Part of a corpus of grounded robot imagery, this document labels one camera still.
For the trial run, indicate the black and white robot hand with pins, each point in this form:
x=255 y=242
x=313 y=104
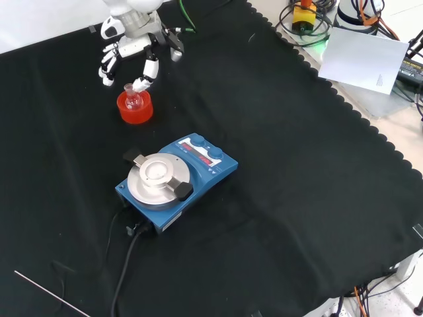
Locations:
x=132 y=46

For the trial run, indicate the clear round-bottom glass flask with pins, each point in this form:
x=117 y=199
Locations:
x=133 y=100

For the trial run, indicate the red round flask stand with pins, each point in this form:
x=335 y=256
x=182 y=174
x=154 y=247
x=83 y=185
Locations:
x=135 y=115

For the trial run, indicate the grey tape strip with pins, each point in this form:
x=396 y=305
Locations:
x=418 y=231
x=92 y=29

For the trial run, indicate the blue heater with steel plate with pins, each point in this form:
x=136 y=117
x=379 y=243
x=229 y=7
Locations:
x=198 y=185

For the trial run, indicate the yellow stop button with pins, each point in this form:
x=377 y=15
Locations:
x=304 y=16

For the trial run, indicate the black bench cloth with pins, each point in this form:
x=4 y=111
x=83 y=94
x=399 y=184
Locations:
x=281 y=181

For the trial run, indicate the pale board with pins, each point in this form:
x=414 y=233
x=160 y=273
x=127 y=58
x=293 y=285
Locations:
x=363 y=61

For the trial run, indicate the thin straight rod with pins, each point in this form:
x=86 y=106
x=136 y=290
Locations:
x=49 y=292

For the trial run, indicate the black power adapter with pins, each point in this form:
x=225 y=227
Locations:
x=411 y=69

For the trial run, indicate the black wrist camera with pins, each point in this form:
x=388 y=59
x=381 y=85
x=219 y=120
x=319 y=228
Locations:
x=175 y=46

